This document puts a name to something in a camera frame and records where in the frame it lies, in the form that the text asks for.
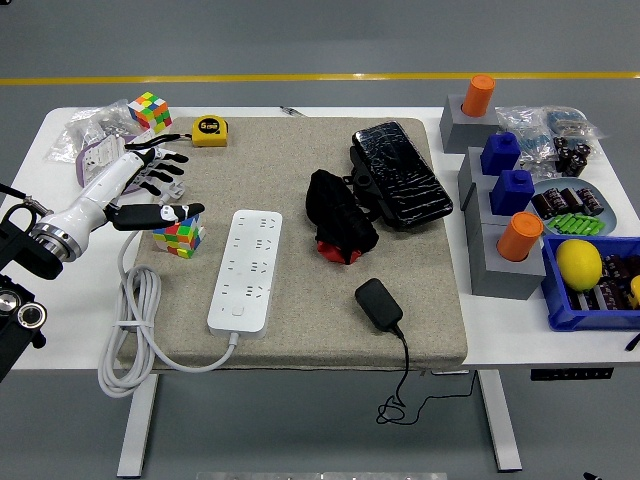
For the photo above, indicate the white table leg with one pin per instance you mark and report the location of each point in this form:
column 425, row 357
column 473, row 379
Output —
column 500, row 425
column 137, row 425

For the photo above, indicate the large grey block holder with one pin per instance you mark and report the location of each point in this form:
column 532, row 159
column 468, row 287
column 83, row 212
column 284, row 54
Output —
column 500, row 280

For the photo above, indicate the orange cylinder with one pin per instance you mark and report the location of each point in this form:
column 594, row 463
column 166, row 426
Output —
column 520, row 235
column 477, row 95

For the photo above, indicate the clear bag of blue parts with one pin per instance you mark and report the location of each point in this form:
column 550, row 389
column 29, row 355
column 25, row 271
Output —
column 570, row 120
column 530, row 135

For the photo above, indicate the blue plastic bin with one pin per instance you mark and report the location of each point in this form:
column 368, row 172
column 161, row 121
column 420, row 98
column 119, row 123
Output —
column 575, row 320

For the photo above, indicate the black table control panel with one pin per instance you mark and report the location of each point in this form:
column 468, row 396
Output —
column 572, row 374

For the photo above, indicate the blue-grey plate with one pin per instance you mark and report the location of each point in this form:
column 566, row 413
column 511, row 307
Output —
column 609, row 212

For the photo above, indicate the silver pen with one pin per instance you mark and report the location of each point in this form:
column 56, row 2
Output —
column 292, row 111

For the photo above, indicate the black foil-wrapped flat box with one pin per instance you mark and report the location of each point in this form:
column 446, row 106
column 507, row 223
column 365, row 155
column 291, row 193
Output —
column 400, row 170

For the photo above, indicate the grey-brown fabric mat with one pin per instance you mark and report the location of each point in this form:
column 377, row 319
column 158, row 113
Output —
column 400, row 300

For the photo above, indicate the green battery pile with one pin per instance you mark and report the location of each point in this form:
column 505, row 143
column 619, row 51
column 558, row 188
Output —
column 575, row 224

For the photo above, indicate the colourful puzzle cube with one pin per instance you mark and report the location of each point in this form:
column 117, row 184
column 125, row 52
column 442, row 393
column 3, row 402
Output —
column 177, row 240
column 150, row 112

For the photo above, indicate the white wall socket panel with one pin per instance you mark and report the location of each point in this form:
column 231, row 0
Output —
column 97, row 152

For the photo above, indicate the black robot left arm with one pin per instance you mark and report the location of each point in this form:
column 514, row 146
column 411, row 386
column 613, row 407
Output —
column 30, row 260

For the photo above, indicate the black plastic bracket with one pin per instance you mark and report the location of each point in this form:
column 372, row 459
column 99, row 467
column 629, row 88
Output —
column 364, row 185

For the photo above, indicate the blue bottle-shaped block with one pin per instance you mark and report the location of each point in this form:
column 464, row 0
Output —
column 500, row 152
column 511, row 192

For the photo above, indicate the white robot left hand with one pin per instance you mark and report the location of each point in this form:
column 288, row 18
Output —
column 100, row 187

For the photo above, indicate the small yellow object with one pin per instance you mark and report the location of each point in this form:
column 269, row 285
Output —
column 635, row 290

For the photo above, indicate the clear bag of black capacitors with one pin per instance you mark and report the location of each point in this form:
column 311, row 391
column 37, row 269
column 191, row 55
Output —
column 572, row 155

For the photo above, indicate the yellow lemon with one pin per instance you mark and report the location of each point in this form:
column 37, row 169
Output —
column 579, row 265

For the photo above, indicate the black pen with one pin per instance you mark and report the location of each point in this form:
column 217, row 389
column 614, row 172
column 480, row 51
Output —
column 634, row 342

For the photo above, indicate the black folded cloth with red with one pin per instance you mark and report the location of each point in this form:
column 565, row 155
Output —
column 335, row 210

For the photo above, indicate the black capacitor pile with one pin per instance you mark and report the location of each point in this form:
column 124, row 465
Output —
column 612, row 295

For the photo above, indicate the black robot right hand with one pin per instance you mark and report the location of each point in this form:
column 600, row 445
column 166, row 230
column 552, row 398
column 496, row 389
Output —
column 591, row 476

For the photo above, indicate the clear bag of screws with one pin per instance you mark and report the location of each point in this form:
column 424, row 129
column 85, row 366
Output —
column 85, row 127

